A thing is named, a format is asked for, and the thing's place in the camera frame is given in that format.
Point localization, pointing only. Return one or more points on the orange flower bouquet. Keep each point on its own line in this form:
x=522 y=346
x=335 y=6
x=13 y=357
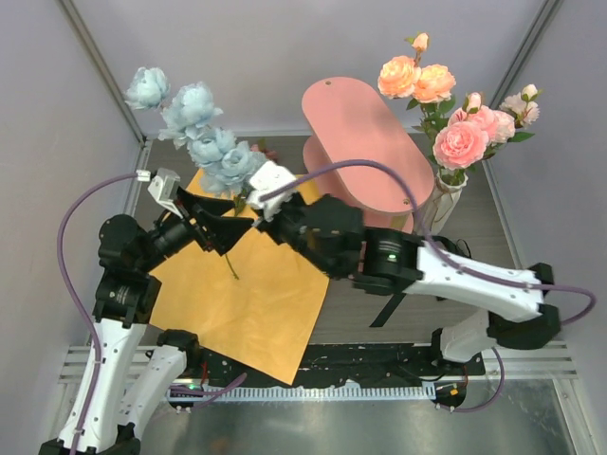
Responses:
x=257 y=305

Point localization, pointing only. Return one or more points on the white ribbed ceramic vase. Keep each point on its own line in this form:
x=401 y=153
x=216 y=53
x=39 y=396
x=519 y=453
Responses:
x=437 y=210

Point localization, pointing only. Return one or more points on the small pink flower stem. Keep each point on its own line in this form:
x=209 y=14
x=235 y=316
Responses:
x=474 y=133

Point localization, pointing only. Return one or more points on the pink rose stem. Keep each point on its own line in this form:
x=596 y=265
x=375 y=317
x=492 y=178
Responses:
x=523 y=106

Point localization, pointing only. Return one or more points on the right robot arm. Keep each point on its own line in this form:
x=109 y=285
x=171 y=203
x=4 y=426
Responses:
x=510 y=313

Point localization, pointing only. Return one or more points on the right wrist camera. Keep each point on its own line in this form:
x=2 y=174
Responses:
x=268 y=188

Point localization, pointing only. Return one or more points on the blue flower stem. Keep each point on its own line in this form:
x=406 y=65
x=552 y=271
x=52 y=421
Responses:
x=227 y=162

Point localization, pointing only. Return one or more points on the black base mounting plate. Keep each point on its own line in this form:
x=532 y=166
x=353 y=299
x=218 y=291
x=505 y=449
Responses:
x=371 y=365

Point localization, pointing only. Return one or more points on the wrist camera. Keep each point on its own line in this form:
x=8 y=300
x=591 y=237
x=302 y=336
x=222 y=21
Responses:
x=162 y=186
x=268 y=188

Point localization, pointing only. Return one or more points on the pink three-tier shelf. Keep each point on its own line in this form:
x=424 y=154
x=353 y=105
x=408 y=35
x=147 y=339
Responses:
x=349 y=120

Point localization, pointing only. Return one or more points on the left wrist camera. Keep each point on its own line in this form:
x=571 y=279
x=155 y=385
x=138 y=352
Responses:
x=162 y=186

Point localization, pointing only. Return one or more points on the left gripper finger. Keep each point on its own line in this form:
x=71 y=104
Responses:
x=202 y=208
x=221 y=234

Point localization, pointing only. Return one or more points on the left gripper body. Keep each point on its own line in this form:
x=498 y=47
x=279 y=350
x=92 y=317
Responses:
x=174 y=232

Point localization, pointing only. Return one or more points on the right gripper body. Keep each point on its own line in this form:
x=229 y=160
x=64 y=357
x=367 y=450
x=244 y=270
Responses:
x=289 y=225

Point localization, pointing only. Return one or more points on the black ribbon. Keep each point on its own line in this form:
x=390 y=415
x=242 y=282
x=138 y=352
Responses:
x=460 y=247

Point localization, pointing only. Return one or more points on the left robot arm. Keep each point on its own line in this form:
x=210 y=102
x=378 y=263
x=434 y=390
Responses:
x=109 y=416

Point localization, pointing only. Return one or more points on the orange rose stem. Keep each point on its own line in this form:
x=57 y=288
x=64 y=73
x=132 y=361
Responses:
x=427 y=87

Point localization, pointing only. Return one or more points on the white slotted cable duct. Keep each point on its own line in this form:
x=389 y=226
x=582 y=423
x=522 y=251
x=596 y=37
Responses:
x=350 y=391

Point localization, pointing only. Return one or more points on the mauve flower stem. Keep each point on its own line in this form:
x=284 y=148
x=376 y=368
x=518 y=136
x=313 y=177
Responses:
x=263 y=151

